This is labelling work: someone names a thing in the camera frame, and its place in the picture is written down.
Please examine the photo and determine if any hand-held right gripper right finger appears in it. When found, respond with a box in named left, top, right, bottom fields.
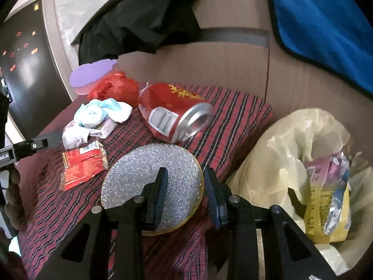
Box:
left=202, top=167, right=340, bottom=280

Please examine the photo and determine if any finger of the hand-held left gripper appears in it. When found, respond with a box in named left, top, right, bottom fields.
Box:
left=17, top=132, right=64, bottom=160

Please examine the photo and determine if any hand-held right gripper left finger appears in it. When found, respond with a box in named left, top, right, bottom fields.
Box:
left=35, top=167, right=169, bottom=280

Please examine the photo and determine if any white tissue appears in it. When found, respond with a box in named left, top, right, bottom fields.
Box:
left=62, top=122, right=91, bottom=150

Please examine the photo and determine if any red snack wrapper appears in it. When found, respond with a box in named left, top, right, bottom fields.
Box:
left=60, top=140, right=110, bottom=192

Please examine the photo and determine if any crushed red soda can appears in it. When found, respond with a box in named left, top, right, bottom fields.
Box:
left=138, top=82, right=214, bottom=144

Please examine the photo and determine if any person's left hand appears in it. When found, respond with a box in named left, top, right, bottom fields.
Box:
left=5, top=168, right=29, bottom=231

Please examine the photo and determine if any crumpled white blue wrapper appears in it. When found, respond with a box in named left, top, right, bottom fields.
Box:
left=74, top=98, right=134, bottom=129

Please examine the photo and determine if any white pink tissue packet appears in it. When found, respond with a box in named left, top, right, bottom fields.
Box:
left=87, top=118, right=119, bottom=139

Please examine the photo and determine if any dark door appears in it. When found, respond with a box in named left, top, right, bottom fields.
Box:
left=0, top=4, right=73, bottom=140

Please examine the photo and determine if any purple and pink foam pad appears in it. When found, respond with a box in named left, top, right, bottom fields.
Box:
left=69, top=59, right=118, bottom=96

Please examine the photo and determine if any red plaid cloth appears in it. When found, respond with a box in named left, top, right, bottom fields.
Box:
left=16, top=83, right=273, bottom=280

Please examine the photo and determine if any red foil bag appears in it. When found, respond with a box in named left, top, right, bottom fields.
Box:
left=86, top=70, right=140, bottom=108

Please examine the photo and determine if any yellow snack packet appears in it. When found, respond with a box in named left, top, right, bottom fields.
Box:
left=303, top=178, right=352, bottom=244

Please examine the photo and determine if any pink foil wrapper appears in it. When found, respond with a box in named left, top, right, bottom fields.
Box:
left=306, top=152, right=350, bottom=193

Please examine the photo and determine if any white printed bed sheet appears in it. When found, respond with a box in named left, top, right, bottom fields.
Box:
left=52, top=0, right=140, bottom=62

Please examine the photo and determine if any black garment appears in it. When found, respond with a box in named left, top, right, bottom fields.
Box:
left=78, top=0, right=209, bottom=66

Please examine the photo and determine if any blue towel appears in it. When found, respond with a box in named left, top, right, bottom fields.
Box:
left=264, top=0, right=373, bottom=100

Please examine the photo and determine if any pale door frame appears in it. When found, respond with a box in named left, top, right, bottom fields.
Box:
left=42, top=0, right=75, bottom=101

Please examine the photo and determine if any brown wooden bed frame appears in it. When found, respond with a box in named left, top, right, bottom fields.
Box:
left=117, top=0, right=373, bottom=181

